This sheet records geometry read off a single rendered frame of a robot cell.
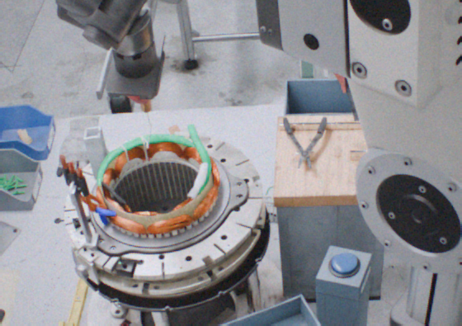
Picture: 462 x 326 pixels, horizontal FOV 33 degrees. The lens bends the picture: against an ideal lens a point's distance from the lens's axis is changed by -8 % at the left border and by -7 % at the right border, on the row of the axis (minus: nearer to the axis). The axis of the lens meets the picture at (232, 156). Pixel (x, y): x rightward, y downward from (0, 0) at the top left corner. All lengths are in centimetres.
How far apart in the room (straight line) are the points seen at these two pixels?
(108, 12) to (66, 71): 271
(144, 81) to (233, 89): 225
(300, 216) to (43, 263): 59
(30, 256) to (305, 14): 134
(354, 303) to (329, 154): 27
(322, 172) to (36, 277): 65
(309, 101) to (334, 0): 116
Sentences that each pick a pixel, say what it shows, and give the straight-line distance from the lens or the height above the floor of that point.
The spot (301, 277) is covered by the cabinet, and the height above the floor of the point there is 85.
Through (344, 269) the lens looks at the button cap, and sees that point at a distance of 122.
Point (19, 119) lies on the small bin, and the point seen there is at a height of 81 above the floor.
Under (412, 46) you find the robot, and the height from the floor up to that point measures 176.
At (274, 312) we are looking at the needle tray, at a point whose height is 105.
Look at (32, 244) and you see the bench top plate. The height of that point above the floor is 78.
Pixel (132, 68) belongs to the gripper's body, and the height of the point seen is 140.
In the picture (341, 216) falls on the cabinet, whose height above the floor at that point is 101.
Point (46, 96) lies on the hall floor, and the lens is 350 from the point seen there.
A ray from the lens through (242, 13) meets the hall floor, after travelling 378.
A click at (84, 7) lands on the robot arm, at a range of 89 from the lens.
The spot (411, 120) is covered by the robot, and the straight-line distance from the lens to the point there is 66.
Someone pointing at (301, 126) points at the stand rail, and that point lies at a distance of 141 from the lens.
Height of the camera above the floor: 198
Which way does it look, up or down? 41 degrees down
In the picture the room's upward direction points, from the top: 7 degrees counter-clockwise
